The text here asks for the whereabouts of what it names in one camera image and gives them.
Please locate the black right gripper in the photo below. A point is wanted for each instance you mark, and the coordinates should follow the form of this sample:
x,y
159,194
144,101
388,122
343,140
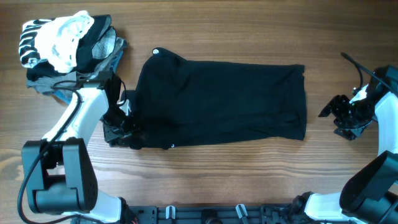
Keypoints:
x,y
333,107

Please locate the black t-shirt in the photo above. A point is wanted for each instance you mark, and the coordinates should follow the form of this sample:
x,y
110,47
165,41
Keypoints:
x,y
180,102

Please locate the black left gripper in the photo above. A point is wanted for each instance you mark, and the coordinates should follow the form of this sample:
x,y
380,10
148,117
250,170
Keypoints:
x,y
112,138

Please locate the black folded garment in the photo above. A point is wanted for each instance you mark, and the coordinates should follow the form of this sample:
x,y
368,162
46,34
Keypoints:
x,y
88,53

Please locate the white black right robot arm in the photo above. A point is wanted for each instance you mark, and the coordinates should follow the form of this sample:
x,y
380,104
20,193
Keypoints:
x,y
366,197

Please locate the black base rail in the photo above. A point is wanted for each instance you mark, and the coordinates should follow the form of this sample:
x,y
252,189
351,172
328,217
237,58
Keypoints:
x,y
264,214

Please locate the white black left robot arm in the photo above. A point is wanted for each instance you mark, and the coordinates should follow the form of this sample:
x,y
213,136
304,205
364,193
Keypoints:
x,y
59,178

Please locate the grey folded garment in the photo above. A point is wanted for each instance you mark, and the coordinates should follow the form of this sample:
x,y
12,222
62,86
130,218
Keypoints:
x,y
45,85

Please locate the black white striped garment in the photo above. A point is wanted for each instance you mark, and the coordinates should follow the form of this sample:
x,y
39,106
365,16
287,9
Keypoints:
x,y
29,53

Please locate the white lace garment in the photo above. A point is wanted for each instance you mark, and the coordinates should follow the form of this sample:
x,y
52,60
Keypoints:
x,y
57,41

